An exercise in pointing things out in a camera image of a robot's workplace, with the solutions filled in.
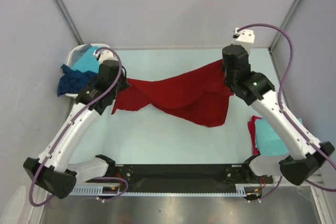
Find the red t shirt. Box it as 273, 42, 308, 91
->
111, 60, 232, 127

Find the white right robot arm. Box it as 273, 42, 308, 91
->
222, 44, 335, 186

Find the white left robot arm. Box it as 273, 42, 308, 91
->
23, 60, 129, 206

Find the turquoise t shirt in basket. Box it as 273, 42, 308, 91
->
70, 47, 99, 73

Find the white laundry basket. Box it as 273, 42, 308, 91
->
64, 42, 111, 98

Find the grey t shirt in basket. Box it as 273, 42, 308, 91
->
70, 44, 92, 65

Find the navy blue t shirt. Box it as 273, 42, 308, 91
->
57, 65, 98, 97

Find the pink folded t shirt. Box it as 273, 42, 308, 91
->
247, 115, 261, 155

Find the light blue folded t shirt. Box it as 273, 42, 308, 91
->
255, 118, 289, 156

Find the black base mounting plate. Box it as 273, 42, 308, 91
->
105, 164, 260, 187

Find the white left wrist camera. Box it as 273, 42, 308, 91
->
93, 49, 118, 64

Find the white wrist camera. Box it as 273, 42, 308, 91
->
233, 28, 255, 54
93, 49, 118, 64

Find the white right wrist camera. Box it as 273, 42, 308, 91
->
233, 28, 255, 54

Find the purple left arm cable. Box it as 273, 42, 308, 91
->
29, 47, 129, 207

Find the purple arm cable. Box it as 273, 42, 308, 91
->
29, 47, 129, 207
236, 23, 336, 204

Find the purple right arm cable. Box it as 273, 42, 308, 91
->
236, 23, 336, 204

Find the white slotted cable duct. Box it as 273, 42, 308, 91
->
70, 183, 260, 197

